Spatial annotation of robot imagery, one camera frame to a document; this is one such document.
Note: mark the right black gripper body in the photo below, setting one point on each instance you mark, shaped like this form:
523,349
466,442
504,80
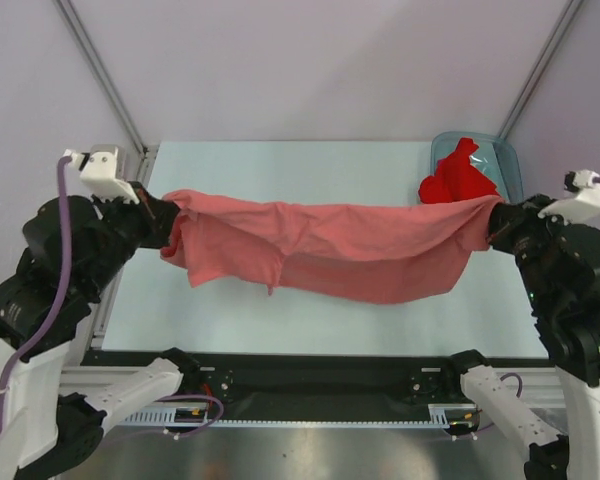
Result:
522,231

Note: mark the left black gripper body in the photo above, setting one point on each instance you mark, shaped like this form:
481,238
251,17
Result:
132,225

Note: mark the salmon pink t shirt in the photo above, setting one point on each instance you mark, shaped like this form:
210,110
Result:
371,254

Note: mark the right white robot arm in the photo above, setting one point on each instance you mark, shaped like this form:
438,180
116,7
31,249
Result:
559,262

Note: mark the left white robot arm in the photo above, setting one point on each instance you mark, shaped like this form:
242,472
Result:
75,248

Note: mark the clear blue plastic bin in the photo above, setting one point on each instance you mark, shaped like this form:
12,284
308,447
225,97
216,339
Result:
495,158

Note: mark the bright red t shirt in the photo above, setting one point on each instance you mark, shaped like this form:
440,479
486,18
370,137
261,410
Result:
455,179

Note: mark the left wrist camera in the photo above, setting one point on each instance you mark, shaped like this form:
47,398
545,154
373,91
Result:
100,171

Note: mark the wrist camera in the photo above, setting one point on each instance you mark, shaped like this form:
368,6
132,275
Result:
582,202
100,171

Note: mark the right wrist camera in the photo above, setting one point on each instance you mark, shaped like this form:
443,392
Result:
582,202

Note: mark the left aluminium corner post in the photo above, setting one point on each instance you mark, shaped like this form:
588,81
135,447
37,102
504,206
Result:
91,56

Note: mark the aluminium corner post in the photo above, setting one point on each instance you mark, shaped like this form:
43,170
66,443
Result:
91,56
556,38

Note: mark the grey slotted cable duct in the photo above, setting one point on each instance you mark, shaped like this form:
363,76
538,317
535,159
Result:
322,415

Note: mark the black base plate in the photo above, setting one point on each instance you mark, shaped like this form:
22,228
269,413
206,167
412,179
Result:
338,380

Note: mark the right aluminium corner post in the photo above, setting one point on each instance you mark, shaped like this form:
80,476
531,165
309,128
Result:
556,38

